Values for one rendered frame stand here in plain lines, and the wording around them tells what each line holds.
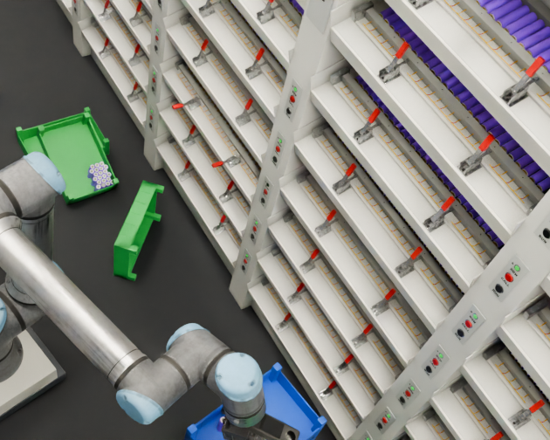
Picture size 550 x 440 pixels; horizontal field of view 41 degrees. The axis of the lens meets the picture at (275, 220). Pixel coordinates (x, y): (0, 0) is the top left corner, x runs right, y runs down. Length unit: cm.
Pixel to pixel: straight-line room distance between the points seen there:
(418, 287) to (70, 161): 162
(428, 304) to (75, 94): 198
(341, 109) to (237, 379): 68
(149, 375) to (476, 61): 86
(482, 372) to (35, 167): 110
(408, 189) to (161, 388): 68
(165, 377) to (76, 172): 154
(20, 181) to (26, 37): 183
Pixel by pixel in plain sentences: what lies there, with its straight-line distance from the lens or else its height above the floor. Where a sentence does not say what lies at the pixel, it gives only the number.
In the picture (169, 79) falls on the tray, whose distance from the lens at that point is 256.
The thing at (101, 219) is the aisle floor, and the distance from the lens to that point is 283.
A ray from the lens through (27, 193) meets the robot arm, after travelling 173.
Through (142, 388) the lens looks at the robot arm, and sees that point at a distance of 150.
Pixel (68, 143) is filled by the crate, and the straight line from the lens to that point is 295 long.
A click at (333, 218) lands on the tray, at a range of 201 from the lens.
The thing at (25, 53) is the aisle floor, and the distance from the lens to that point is 343.
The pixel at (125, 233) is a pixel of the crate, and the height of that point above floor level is 20.
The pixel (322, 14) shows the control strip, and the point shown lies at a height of 132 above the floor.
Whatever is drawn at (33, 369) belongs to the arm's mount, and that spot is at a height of 12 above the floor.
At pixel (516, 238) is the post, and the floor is 132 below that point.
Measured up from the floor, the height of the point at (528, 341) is 113.
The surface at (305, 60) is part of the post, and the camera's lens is 177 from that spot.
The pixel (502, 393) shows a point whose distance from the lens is 170.
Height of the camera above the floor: 233
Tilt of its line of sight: 53 degrees down
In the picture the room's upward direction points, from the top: 18 degrees clockwise
